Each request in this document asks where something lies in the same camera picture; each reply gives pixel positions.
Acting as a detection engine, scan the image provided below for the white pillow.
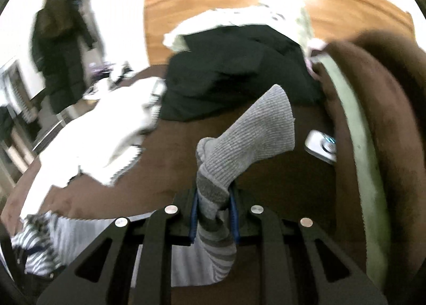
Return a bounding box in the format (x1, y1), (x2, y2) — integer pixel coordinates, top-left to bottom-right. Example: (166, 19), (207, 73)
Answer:
(162, 0), (315, 53)

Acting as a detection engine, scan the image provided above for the white garment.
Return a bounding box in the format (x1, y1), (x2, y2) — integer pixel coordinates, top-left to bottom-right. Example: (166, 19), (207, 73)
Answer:
(39, 78), (167, 186)

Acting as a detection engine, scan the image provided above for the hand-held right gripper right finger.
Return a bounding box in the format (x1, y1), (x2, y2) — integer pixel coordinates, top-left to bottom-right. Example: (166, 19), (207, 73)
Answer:
(229, 188), (388, 305)

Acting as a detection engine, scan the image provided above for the white phone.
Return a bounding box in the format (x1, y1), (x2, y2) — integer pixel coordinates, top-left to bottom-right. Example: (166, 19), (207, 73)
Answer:
(304, 129), (338, 165)

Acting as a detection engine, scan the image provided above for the brown bed sheet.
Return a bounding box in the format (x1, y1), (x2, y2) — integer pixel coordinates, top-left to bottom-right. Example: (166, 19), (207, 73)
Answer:
(0, 65), (338, 229)

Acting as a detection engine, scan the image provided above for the nightstand clutter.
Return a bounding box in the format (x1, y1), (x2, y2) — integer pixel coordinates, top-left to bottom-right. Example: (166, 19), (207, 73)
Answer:
(83, 59), (135, 101)

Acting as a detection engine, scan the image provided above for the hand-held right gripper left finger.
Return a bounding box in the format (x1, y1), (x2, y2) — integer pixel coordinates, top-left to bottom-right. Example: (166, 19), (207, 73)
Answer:
(36, 188), (201, 305)

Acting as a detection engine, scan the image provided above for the wooden headboard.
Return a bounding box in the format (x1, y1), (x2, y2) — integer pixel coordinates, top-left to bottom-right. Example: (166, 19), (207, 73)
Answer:
(143, 0), (416, 71)

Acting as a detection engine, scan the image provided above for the black garment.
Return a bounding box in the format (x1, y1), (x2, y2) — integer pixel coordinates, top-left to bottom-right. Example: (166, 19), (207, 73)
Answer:
(160, 24), (327, 122)

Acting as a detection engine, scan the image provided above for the grey striped knit sweater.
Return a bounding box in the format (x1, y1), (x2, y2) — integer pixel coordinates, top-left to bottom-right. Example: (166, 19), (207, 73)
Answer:
(10, 84), (297, 287)

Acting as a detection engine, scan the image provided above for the brown blanket with green lining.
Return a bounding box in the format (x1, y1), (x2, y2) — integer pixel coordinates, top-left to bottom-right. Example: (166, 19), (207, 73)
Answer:
(318, 30), (426, 290)

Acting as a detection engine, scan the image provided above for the black hanging coat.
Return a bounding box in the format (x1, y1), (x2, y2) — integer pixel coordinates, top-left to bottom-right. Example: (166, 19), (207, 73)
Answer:
(31, 0), (104, 115)

